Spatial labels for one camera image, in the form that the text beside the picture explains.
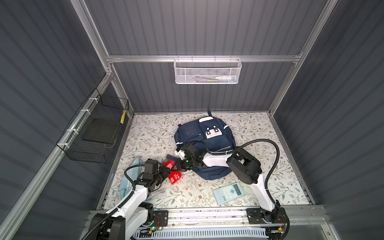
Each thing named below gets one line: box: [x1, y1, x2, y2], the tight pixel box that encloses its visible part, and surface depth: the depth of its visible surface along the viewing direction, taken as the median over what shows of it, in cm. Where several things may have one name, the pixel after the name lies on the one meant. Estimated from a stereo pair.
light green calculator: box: [212, 182, 246, 206], surface depth 82 cm
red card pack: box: [163, 159, 183, 185], surface depth 88 cm
